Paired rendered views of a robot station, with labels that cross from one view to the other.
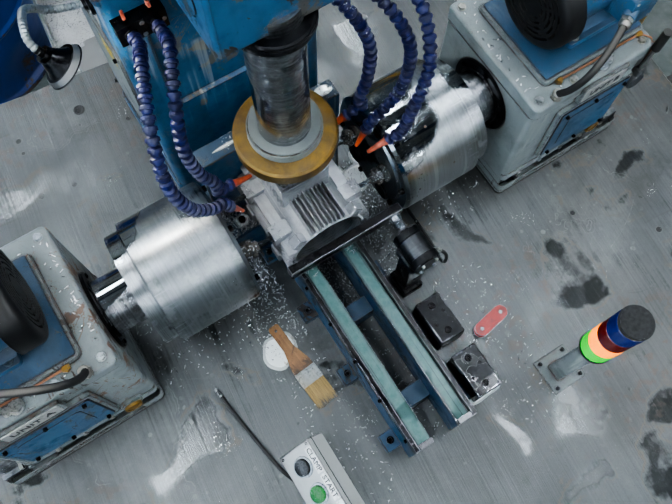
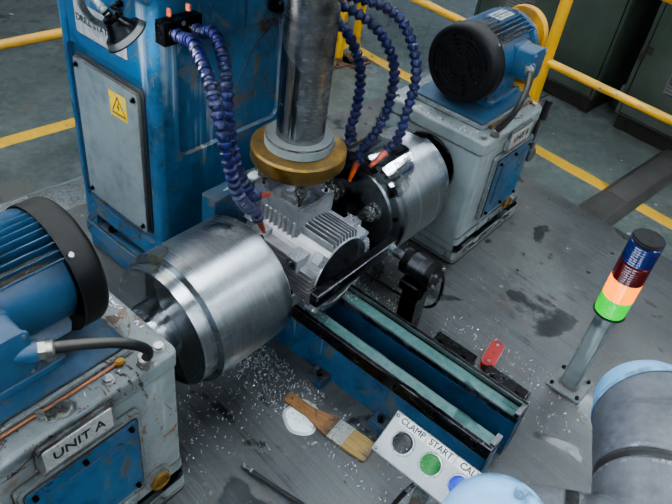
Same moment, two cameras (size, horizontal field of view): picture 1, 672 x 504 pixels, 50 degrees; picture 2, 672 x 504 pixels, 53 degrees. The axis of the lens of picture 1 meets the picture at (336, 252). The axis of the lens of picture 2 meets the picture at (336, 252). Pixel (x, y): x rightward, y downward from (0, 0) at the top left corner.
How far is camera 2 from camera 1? 0.72 m
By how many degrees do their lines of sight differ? 32
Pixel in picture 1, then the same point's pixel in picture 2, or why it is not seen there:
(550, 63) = (480, 116)
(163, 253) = (202, 256)
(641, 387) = not seen: hidden behind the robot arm
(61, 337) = (109, 332)
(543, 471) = not seen: hidden behind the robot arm
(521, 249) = (490, 300)
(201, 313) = (245, 323)
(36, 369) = (85, 364)
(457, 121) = (426, 156)
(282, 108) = (316, 84)
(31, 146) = not seen: outside the picture
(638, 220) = (569, 268)
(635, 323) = (648, 238)
